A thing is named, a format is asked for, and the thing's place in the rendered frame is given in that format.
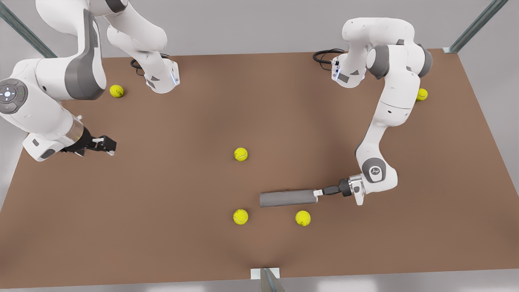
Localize grey tennis tube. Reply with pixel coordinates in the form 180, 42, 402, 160
259, 189, 318, 208

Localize black cable loop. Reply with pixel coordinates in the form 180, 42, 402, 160
313, 49, 346, 72
130, 53, 171, 77

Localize silver frame post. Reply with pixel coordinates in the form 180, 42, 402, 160
442, 0, 509, 54
250, 267, 285, 292
0, 2, 58, 59

